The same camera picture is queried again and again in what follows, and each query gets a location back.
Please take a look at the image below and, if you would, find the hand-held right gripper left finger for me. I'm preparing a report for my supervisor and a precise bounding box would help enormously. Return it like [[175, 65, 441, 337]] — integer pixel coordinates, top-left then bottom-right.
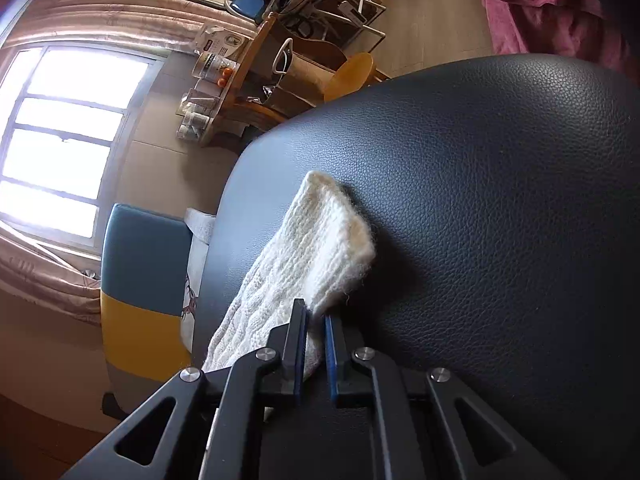
[[60, 298, 313, 480]]

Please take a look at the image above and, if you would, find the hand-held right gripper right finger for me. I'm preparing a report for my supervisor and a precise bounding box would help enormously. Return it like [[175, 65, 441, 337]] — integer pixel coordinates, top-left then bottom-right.
[[324, 312, 568, 480]]

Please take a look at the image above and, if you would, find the cream knitted sweater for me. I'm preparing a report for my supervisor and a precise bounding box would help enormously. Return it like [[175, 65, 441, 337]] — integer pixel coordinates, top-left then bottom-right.
[[200, 170, 378, 421]]

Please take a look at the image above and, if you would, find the deer print pillow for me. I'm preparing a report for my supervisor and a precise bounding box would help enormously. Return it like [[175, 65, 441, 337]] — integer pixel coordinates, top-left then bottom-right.
[[179, 240, 203, 351]]

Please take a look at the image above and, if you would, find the grey yellow blue sofa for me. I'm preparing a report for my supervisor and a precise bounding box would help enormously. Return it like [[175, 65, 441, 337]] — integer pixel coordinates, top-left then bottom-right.
[[100, 203, 218, 418]]

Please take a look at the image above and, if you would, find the round wooden stool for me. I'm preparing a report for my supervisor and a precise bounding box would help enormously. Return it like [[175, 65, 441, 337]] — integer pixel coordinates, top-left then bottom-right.
[[324, 52, 376, 103]]

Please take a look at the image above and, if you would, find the patterned beige curtain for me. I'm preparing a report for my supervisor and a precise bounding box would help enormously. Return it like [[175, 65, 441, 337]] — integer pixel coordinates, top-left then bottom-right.
[[20, 0, 261, 56], [0, 232, 103, 328]]

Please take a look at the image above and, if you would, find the wooden desk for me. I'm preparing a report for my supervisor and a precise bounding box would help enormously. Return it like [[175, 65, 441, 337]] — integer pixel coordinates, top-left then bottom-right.
[[197, 12, 301, 148]]

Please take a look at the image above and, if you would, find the metal tin can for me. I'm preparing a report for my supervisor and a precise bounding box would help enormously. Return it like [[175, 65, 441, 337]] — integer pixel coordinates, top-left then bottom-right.
[[192, 50, 236, 81]]

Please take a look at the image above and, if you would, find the window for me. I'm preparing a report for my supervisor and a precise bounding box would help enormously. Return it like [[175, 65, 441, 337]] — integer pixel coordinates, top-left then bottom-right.
[[0, 45, 161, 253]]

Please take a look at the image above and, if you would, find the white carton box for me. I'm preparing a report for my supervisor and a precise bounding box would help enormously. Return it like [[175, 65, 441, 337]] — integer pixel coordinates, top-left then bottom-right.
[[192, 24, 251, 53]]

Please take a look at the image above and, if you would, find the blue chair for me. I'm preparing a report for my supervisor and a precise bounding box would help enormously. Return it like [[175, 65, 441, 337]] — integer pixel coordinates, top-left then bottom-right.
[[227, 0, 273, 23]]

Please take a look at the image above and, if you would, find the pink blanket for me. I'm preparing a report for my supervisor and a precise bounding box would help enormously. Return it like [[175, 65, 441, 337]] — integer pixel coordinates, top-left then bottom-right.
[[465, 0, 633, 81]]

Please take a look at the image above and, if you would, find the brown bag white handle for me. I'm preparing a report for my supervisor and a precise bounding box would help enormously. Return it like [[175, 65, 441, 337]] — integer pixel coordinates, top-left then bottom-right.
[[272, 37, 346, 106]]

